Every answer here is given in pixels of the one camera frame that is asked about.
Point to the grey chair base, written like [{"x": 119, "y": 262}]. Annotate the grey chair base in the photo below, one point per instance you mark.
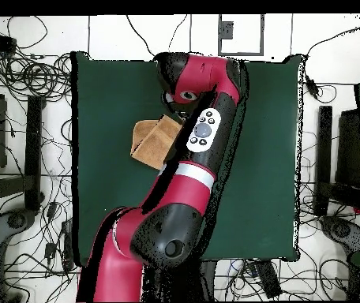
[
  {"x": 344, "y": 230},
  {"x": 15, "y": 221}
]

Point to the black power adapter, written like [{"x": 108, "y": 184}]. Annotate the black power adapter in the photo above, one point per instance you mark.
[{"x": 312, "y": 86}]

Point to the black metal stand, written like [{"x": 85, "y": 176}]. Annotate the black metal stand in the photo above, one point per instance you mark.
[
  {"x": 33, "y": 142},
  {"x": 323, "y": 142}
]

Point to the dark green table cloth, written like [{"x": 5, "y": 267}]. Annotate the dark green table cloth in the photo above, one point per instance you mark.
[{"x": 262, "y": 157}]

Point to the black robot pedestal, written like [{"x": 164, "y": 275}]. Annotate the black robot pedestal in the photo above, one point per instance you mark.
[{"x": 183, "y": 284}]

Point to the tan terry towel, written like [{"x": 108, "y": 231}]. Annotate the tan terry towel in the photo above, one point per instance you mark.
[{"x": 154, "y": 145}]

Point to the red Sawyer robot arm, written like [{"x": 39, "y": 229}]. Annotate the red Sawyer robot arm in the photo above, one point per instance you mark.
[{"x": 199, "y": 75}]

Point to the small grey box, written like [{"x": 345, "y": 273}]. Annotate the small grey box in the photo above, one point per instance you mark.
[{"x": 226, "y": 30}]

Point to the grey rectangular floor frame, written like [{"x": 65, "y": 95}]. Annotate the grey rectangular floor frame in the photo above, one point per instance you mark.
[{"x": 240, "y": 53}]

